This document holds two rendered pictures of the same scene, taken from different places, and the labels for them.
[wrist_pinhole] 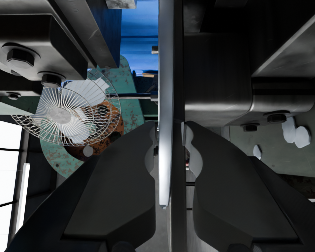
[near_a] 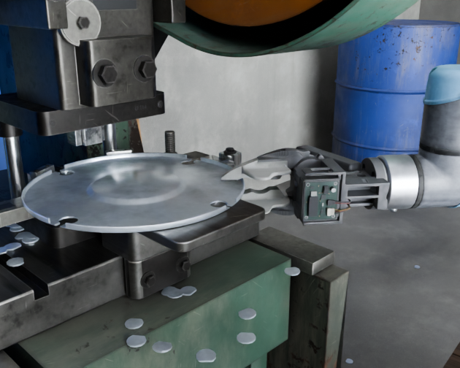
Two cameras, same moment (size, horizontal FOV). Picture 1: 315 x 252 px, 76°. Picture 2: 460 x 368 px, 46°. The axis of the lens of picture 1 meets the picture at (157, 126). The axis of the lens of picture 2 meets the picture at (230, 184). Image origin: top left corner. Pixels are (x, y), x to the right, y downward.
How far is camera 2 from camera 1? 0.82 m
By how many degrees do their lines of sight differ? 123
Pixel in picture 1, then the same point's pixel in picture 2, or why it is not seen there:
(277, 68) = not seen: hidden behind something
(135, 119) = not seen: outside the picture
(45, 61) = (133, 81)
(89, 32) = (115, 112)
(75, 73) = (112, 101)
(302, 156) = (195, 297)
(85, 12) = (135, 115)
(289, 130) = (174, 292)
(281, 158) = (174, 308)
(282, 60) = not seen: hidden behind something
